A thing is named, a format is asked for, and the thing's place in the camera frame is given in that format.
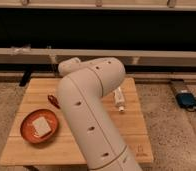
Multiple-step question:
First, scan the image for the white tube eraser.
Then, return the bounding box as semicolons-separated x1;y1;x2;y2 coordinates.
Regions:
114;87;125;112

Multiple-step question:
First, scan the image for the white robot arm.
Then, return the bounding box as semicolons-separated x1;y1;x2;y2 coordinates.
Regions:
57;58;142;171

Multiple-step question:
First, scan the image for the red chili pepper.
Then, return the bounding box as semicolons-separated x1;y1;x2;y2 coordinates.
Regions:
47;95;60;108

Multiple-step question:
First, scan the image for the wooden table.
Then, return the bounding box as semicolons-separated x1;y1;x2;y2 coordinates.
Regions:
0;78;153;171

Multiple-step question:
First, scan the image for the white sponge block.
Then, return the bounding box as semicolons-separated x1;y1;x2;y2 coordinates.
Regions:
32;117;51;137

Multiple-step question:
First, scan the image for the orange round plate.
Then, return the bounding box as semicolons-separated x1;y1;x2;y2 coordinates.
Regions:
20;109;59;144

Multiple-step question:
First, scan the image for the blue device on floor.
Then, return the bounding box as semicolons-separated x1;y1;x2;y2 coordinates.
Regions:
175;93;196;108

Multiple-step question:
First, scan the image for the white horizontal rail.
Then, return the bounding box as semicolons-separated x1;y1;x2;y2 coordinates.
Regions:
0;47;196;66

